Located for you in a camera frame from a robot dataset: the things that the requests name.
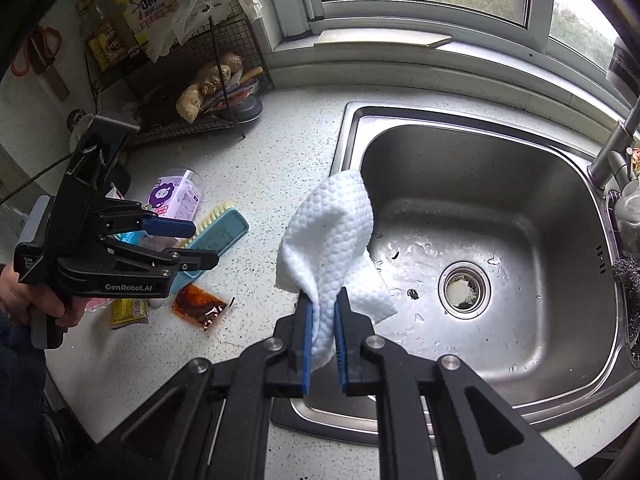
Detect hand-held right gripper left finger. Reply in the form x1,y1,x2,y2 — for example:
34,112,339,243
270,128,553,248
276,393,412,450
95,290,315,480

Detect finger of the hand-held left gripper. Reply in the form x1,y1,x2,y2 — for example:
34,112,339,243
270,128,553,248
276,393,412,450
100,240,220,281
97,199,197,238

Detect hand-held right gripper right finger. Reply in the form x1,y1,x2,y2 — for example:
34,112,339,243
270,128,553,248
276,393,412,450
334,287,583,480

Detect teal scrub brush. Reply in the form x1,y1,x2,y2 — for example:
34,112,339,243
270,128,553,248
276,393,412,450
170,200,249,295

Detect white textured wipe cloth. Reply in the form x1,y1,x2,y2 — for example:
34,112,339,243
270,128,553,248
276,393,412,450
275,169,398,373

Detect person's left forearm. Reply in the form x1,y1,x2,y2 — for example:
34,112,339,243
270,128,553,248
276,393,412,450
0,310,48,480

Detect person's left hand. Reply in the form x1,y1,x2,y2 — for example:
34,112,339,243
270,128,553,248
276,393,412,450
0,262,90,330

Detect purple plastic bottle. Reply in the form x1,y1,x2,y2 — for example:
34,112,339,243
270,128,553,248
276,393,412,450
144,167,207,221

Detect red sauce packet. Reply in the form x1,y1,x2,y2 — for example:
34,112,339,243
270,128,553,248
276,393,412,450
171,284,236,333

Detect yellow snack packet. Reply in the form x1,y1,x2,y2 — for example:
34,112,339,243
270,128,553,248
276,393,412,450
109,298,150,330

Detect black round lid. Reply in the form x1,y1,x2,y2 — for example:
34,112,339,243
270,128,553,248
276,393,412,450
227,95,263,123

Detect ginger root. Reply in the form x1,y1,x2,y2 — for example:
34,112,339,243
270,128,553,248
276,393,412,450
175,52,244,123

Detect striped seasoning packet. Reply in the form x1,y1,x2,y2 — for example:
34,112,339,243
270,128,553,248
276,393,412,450
215,67,263,106

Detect stainless steel sink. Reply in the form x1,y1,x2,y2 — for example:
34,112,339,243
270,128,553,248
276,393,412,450
270,101,640,446

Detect yellow label sauce bottle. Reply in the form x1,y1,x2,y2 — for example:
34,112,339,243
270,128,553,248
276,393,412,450
75,0,128,73

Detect red scissors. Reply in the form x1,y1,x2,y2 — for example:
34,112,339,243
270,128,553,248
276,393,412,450
11,25,63,78

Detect white plastic bag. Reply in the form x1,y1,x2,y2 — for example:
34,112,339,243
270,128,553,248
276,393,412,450
145,0,263,63

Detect yellow detergent bottle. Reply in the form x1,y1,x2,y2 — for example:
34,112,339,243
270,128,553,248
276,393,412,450
110,0,183,46

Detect steel wool scrubber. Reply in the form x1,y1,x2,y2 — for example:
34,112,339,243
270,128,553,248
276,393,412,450
612,255,640,346

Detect chrome faucet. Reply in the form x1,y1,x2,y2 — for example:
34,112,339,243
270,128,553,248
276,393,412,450
587,37,640,191

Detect black cable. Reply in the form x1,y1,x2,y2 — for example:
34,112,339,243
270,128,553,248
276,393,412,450
0,150,76,206

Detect black wire rack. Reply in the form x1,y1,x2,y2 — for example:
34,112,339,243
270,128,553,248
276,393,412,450
82,0,275,148

